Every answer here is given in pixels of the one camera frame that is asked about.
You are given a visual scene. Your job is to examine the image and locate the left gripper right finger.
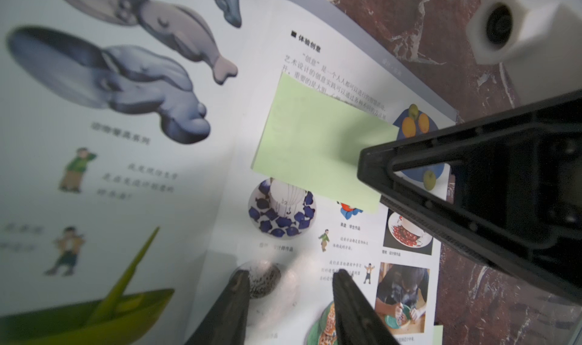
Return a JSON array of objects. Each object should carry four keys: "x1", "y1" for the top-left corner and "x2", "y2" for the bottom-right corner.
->
[{"x1": 332, "y1": 269, "x2": 399, "y2": 345}]

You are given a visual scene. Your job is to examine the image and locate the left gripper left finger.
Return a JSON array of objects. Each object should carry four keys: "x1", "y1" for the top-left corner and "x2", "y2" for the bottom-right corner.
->
[{"x1": 185, "y1": 270, "x2": 250, "y2": 345}]

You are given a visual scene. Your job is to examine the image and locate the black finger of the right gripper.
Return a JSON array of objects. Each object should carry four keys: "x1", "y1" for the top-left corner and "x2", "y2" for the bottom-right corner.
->
[{"x1": 358, "y1": 91, "x2": 581, "y2": 303}]

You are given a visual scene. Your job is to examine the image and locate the yellow art textbook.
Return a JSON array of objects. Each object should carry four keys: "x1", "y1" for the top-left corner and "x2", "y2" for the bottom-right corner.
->
[{"x1": 1, "y1": 0, "x2": 454, "y2": 344}]

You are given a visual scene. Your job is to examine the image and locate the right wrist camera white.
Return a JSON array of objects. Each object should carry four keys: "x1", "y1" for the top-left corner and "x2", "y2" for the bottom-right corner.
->
[{"x1": 466, "y1": 0, "x2": 581, "y2": 104}]

